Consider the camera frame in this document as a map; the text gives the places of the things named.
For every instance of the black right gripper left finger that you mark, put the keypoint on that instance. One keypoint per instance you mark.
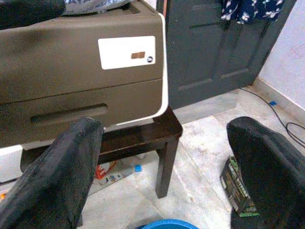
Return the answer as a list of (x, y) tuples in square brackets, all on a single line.
[(54, 181)]

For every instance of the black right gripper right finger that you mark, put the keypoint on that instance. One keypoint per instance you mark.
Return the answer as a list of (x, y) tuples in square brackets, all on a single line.
[(274, 179)]

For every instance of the green black carton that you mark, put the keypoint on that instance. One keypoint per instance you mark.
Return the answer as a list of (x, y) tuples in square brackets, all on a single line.
[(231, 186)]

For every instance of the white plastic tray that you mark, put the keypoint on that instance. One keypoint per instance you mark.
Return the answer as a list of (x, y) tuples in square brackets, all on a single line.
[(9, 164)]

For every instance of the orange white printed packet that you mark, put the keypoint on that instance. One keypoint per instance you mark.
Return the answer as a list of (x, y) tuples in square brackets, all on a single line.
[(102, 170)]

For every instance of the blue tape piece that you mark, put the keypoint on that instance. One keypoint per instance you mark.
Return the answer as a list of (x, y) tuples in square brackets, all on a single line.
[(272, 103), (138, 168)]

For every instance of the brown white printer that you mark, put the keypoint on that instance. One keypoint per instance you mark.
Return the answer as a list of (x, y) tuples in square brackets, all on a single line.
[(71, 71)]

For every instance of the dark wooden stool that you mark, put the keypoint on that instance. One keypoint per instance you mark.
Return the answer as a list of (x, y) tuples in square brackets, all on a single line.
[(166, 133)]

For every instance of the blue plastic bucket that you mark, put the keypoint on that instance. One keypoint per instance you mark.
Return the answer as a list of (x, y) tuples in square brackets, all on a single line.
[(166, 225)]

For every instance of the dark grey panelled door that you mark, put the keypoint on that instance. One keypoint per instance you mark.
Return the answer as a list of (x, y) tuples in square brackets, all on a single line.
[(202, 47)]

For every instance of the navy white floral cloth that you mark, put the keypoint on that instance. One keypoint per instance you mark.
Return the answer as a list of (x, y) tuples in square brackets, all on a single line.
[(250, 9)]

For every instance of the black bulky item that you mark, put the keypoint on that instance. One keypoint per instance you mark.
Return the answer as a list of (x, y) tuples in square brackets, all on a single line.
[(28, 12)]

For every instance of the grey printed plastic bag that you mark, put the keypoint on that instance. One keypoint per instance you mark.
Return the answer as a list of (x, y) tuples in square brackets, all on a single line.
[(95, 6)]

